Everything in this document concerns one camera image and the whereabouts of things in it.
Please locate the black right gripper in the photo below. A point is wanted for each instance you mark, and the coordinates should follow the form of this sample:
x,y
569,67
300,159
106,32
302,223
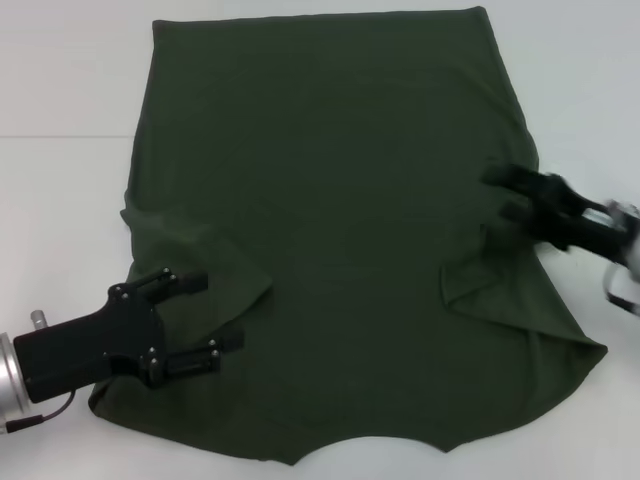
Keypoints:
x,y
575,220

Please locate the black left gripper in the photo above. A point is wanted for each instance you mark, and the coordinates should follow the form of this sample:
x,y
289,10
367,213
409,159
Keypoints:
x,y
90,350

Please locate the dark green t-shirt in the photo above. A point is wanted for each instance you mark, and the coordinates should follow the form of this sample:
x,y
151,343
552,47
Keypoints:
x,y
340,200

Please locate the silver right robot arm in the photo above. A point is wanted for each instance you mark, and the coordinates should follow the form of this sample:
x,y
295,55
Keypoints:
x,y
631,235

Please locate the left wrist silver connector stud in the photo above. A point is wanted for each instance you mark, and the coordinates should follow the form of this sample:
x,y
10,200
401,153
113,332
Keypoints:
x,y
37,320

